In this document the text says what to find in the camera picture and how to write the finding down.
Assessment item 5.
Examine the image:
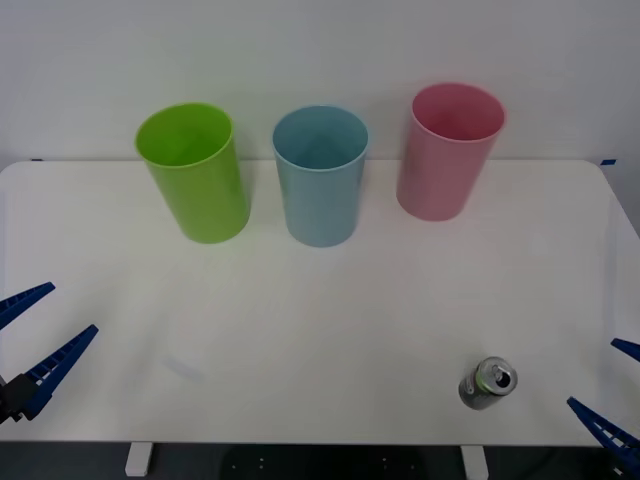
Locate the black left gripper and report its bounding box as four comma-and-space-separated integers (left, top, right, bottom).
0, 281, 100, 427

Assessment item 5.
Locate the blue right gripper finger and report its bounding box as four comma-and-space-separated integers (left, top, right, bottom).
610, 337, 640, 362
566, 396, 640, 477

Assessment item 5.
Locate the dark drink can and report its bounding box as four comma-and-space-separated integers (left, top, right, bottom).
458, 355, 519, 412

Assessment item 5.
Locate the white table leg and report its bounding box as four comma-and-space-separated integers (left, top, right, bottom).
460, 444, 489, 480
124, 443, 152, 477

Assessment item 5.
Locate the green plastic bin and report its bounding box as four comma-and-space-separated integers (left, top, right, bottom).
133, 101, 252, 245

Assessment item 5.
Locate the pink plastic bin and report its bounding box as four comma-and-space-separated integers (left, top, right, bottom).
395, 81, 508, 223

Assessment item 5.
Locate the pale blue plastic bin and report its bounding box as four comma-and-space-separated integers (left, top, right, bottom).
271, 104, 370, 249

